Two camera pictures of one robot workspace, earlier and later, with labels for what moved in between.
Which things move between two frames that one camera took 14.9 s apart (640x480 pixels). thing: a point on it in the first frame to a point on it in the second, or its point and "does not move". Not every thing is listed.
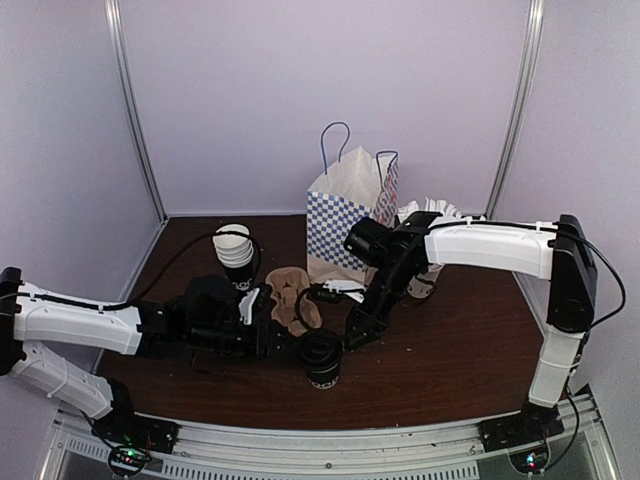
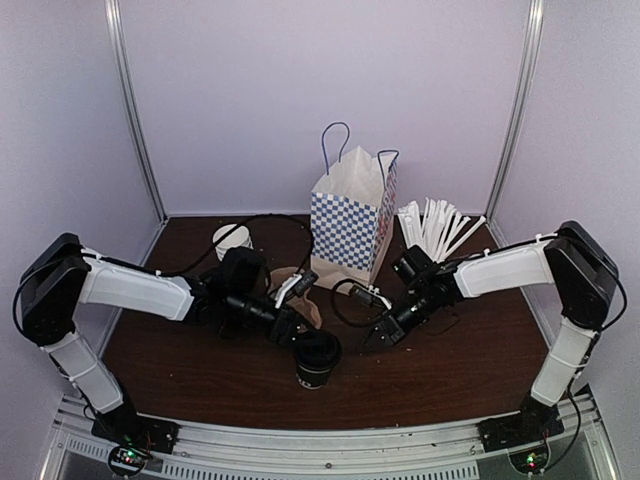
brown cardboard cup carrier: (291, 306) does not move
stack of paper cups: (235, 253) does not move
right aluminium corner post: (533, 37) does not move
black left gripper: (271, 347) to (285, 326)
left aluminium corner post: (113, 8) does not move
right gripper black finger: (361, 339) to (375, 341)
